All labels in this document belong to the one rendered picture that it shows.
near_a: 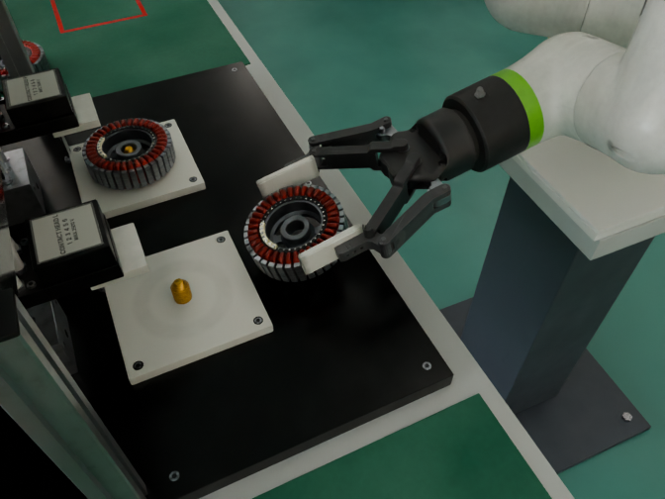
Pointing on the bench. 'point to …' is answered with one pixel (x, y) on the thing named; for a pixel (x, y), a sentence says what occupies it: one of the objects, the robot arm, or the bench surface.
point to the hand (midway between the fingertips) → (296, 218)
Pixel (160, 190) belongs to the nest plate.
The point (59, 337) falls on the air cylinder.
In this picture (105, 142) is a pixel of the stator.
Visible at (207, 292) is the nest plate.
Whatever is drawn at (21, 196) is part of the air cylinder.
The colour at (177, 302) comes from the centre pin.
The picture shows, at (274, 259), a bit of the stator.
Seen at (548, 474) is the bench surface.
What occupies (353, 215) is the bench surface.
